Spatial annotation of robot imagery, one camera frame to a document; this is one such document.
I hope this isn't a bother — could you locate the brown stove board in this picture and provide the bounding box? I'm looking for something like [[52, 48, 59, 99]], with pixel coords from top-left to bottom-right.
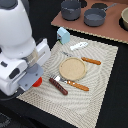
[[51, 0, 128, 43]]

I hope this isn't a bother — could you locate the knife with wooden handle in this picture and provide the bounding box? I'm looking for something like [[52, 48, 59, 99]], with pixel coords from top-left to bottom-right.
[[61, 51, 101, 65]]

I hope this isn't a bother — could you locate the brown sausage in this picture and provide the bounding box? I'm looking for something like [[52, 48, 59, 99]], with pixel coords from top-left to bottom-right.
[[49, 78, 68, 95]]

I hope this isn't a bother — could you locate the round wooden plate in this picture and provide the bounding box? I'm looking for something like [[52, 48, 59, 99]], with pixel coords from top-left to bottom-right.
[[59, 57, 87, 81]]

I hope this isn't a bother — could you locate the grey pot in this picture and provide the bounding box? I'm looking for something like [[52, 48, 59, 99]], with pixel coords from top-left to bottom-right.
[[61, 0, 81, 21]]

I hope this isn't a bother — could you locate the beige bowl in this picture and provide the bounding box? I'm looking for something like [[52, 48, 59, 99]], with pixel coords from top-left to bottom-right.
[[121, 7, 128, 30]]

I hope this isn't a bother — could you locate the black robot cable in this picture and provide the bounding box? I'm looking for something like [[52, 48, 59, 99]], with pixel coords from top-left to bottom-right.
[[0, 87, 26, 102]]

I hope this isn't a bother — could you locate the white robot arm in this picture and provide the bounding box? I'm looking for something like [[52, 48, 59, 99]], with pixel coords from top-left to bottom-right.
[[0, 0, 51, 96]]

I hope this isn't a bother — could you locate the fork with wooden handle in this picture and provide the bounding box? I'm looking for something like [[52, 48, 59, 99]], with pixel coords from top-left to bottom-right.
[[48, 73, 89, 91]]

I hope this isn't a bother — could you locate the grey saucepan with handle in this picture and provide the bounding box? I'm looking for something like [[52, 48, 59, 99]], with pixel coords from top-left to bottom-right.
[[84, 4, 115, 27]]

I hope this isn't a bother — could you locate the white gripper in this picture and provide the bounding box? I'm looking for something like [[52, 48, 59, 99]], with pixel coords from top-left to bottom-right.
[[0, 38, 51, 95]]

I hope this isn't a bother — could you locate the light blue cup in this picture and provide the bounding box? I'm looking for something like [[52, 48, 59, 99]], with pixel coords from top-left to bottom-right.
[[57, 27, 70, 44]]

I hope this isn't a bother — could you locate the beige woven placemat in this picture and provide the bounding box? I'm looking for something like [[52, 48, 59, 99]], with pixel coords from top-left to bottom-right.
[[19, 35, 118, 128]]

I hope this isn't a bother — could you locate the red tomato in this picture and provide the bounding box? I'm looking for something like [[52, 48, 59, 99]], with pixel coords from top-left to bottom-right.
[[32, 77, 42, 87]]

